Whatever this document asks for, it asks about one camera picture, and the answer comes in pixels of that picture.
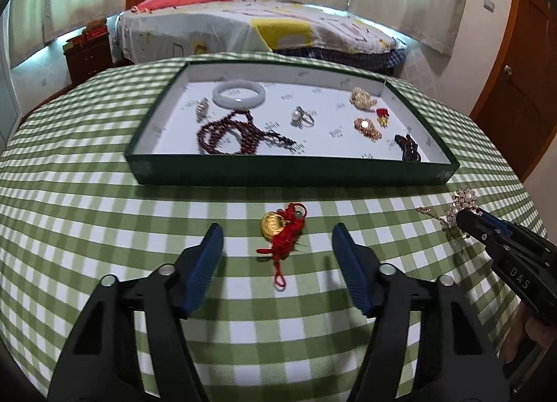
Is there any silver crystal hair clip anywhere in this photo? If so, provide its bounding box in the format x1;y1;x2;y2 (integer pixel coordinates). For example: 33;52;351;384
195;97;210;123

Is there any brown wooden door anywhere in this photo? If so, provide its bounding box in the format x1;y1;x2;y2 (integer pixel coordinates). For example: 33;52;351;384
470;0;556;181

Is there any small gold red tassel charm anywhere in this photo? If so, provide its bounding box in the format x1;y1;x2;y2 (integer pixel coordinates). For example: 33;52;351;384
376;108;390;129

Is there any dark wooden nightstand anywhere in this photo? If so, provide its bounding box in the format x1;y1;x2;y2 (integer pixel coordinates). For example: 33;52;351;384
62;32;113;87

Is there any green jewelry tray white lining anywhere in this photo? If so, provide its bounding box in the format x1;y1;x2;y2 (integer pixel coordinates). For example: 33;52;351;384
125;60;460;187

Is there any red box on nightstand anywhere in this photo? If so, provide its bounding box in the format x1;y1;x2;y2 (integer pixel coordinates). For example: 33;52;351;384
67;25;109;45

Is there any pearl crystal brooch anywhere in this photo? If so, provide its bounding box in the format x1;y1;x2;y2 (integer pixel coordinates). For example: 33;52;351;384
415;187;479;238

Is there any wall light switch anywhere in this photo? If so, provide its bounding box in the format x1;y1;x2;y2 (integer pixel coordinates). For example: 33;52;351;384
483;0;495;12

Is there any gold coin red knot charm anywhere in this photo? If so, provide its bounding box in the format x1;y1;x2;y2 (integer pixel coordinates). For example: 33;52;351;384
256;203;308;290

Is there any rose gold chain bracelet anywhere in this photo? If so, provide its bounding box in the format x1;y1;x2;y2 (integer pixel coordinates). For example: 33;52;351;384
353;117;384;142

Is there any person's right hand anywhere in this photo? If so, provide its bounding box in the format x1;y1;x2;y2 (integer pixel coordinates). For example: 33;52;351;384
506;302;556;363

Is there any silver pearl ring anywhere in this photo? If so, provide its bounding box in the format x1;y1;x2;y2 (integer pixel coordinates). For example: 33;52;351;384
290;106;315;130

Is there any bed with patterned sheet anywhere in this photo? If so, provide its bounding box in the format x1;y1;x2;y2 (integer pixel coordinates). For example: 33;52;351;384
116;0;406;75

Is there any green white checkered tablecloth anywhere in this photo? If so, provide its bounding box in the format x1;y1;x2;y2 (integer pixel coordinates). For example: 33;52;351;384
1;59;546;401

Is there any white jade bangle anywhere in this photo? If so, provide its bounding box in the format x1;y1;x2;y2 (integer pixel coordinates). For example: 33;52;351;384
211;79;266;109

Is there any dark red bead necklace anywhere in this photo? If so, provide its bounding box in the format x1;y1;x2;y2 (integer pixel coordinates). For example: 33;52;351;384
196;108;299;156

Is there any dark bead bracelet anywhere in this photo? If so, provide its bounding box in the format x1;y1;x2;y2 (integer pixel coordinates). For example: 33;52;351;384
393;133;422;163

